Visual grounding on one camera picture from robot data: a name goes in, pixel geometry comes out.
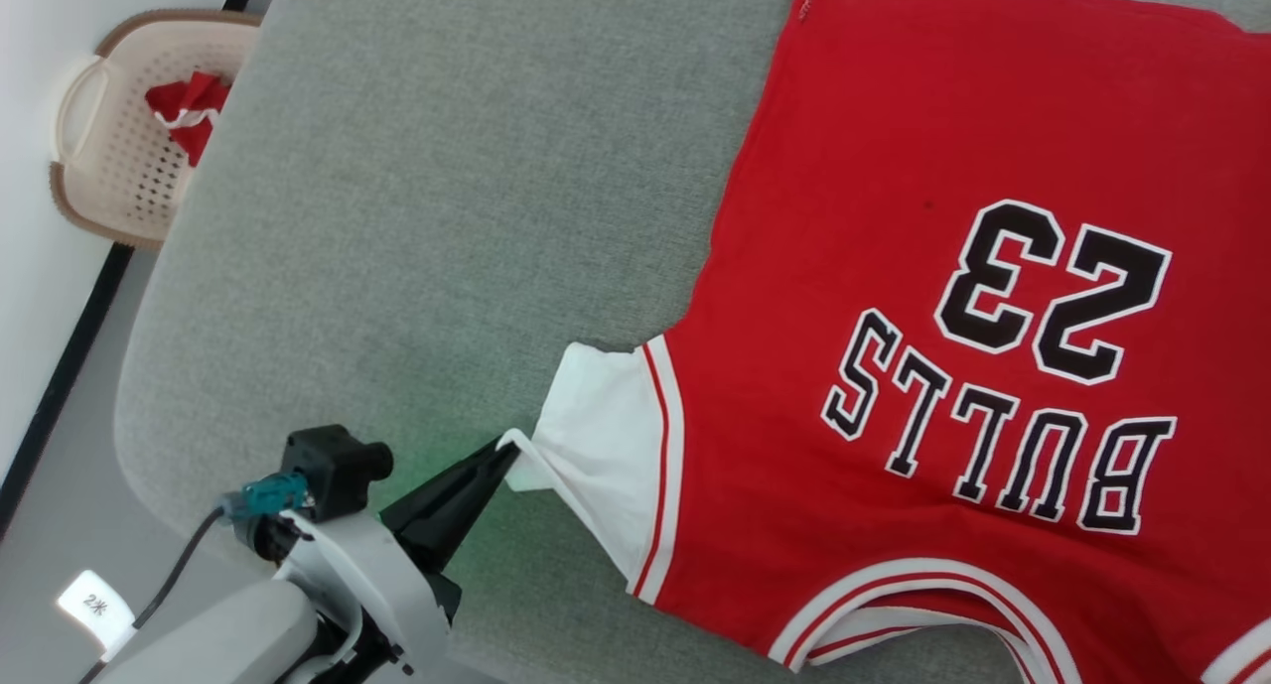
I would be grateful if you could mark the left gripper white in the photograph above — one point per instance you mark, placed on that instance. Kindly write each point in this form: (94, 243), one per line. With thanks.
(367, 575)

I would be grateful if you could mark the red Bulls 23 jersey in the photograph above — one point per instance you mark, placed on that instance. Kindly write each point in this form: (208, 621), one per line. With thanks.
(894, 267)

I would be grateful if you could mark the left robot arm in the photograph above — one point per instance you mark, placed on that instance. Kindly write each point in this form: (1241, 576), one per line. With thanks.
(228, 634)

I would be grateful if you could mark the red garment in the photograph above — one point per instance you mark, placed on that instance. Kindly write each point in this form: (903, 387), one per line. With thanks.
(194, 108)

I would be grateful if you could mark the grey fabric sofa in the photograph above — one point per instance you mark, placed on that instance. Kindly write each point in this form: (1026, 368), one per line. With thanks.
(417, 227)

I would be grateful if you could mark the black floor skirting strip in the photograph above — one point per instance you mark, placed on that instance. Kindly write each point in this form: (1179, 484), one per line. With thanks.
(60, 386)

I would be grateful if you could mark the beige plastic laundry basket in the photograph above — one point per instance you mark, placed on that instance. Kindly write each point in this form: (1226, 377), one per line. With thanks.
(109, 158)

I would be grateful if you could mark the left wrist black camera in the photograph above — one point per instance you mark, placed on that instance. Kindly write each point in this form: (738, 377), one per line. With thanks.
(328, 466)

